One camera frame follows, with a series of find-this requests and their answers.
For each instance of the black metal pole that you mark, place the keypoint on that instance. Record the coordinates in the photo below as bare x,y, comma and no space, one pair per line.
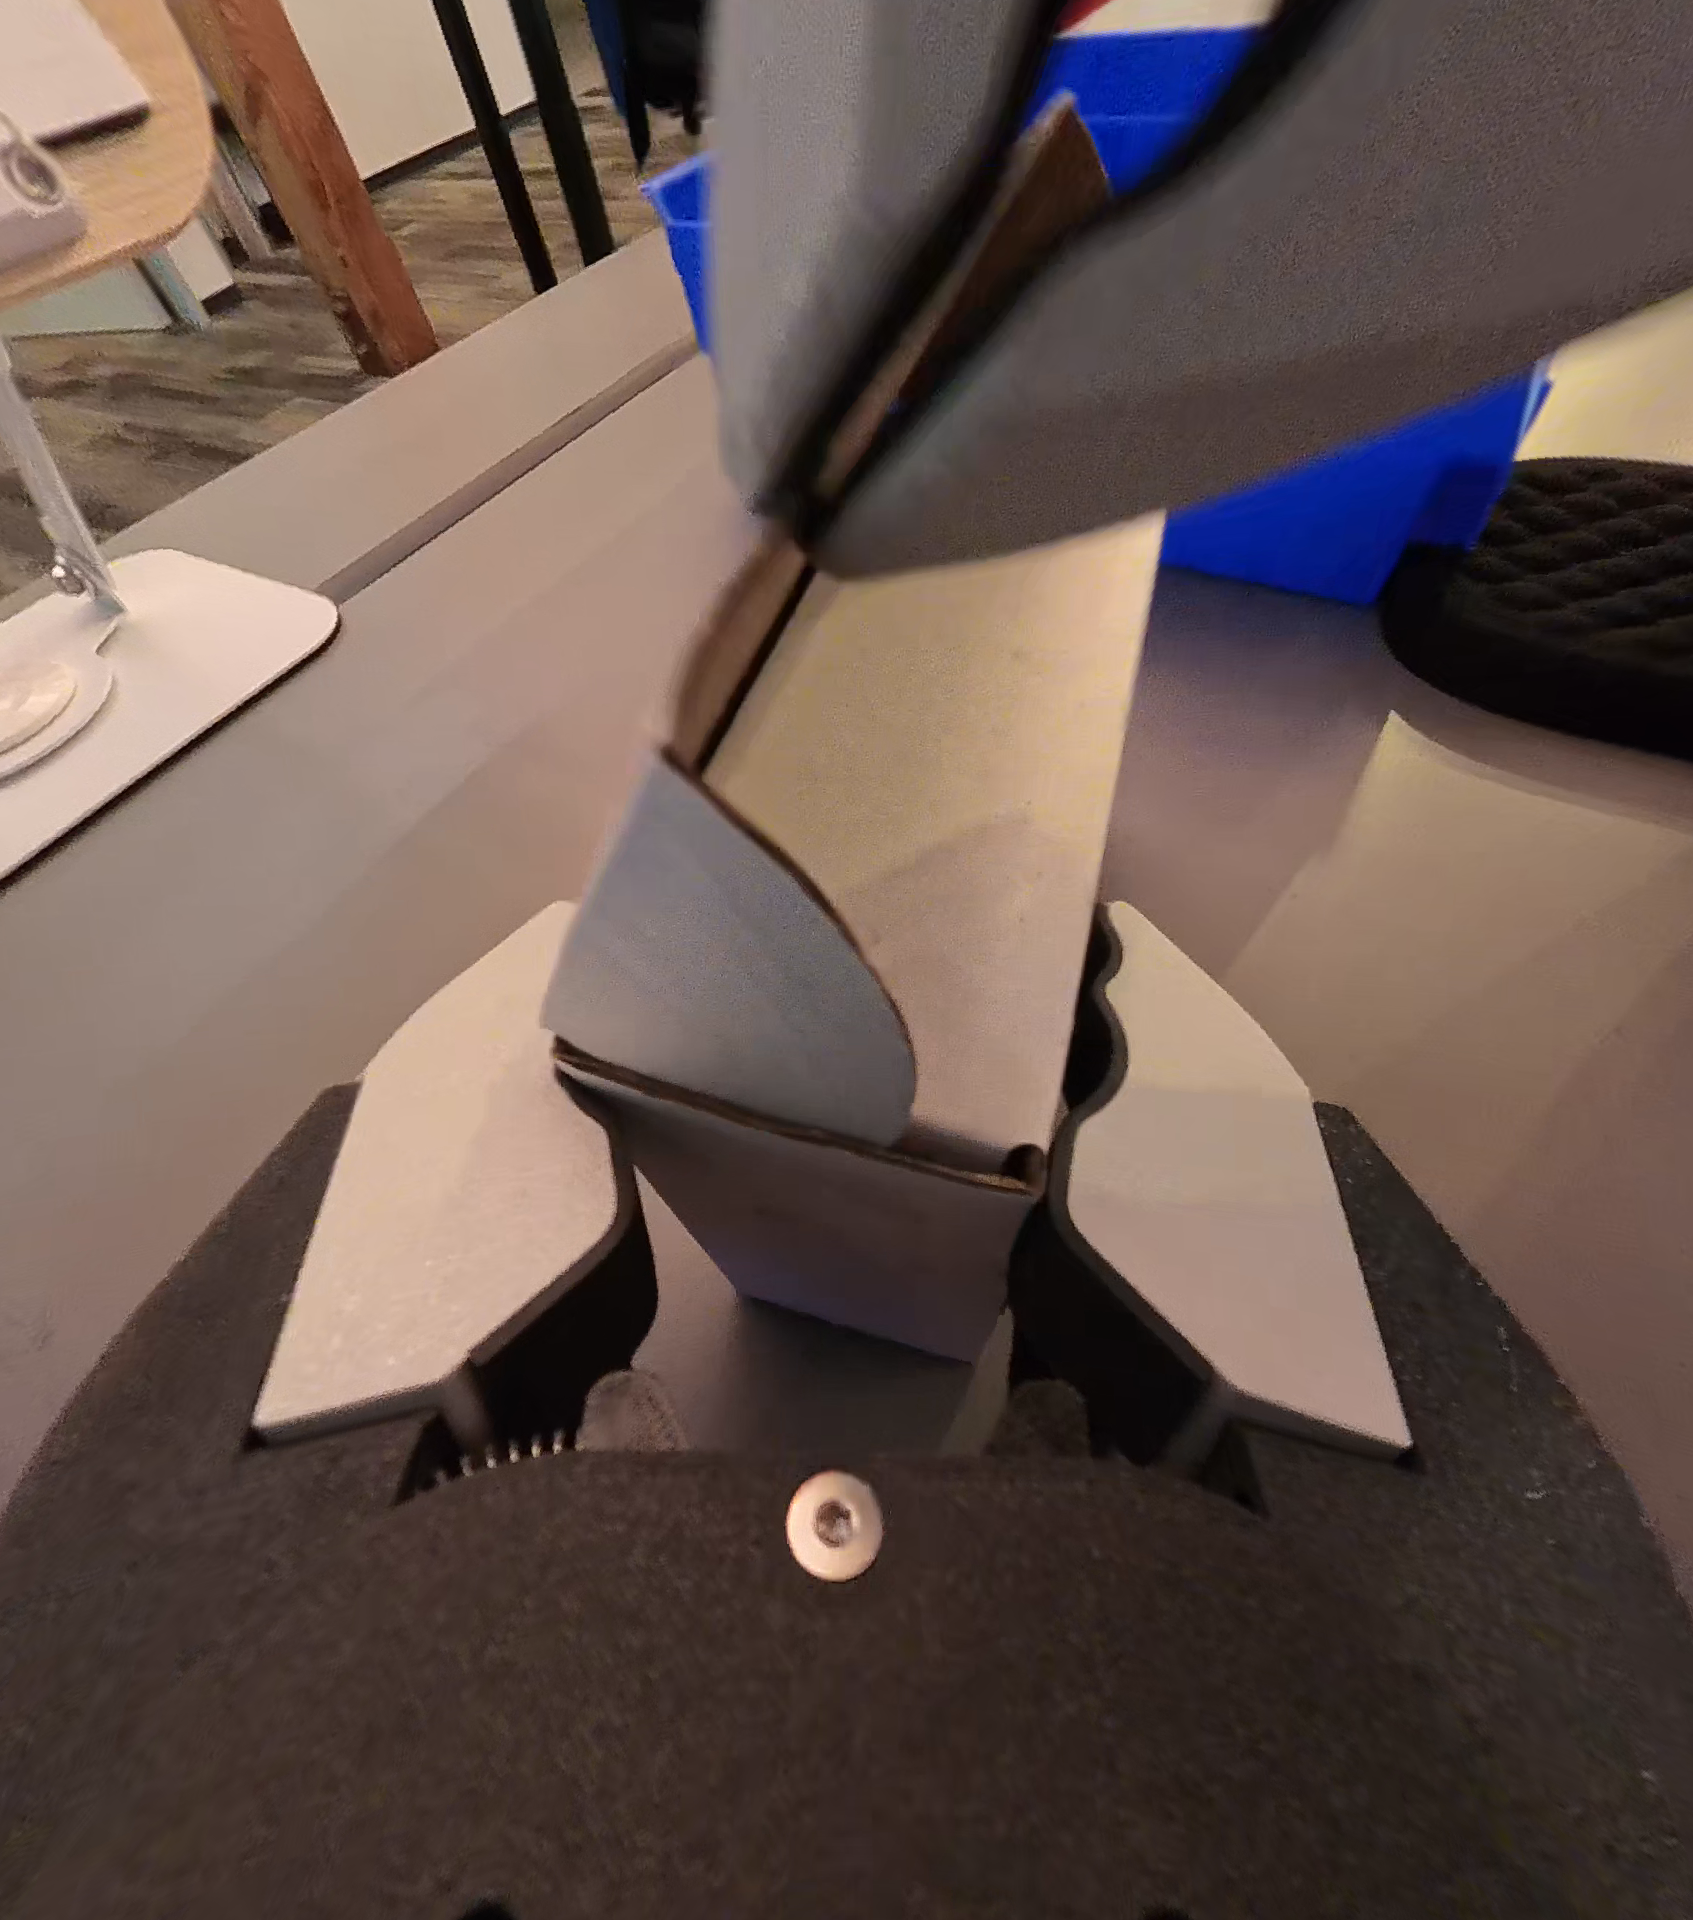
494,151
568,151

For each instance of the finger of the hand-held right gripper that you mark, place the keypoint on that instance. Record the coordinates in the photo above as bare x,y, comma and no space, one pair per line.
847,181
1385,271

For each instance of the wooden beam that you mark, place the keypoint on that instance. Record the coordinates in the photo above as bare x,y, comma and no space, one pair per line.
306,181

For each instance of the blue plastic bin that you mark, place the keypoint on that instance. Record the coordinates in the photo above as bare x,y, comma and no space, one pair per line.
1325,511

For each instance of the printed instruction sheet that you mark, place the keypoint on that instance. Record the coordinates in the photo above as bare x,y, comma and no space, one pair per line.
37,60

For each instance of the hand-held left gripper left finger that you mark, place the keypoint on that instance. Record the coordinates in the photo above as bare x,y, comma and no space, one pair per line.
440,1214

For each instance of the white cardboard mailer box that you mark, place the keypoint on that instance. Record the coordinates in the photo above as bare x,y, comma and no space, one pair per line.
966,840

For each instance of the black office chair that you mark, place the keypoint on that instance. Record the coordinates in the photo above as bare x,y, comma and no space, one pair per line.
658,75

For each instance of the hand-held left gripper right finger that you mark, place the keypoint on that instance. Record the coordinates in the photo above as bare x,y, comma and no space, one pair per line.
1205,1230

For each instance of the black mat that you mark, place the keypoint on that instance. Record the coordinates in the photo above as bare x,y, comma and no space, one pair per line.
1612,630

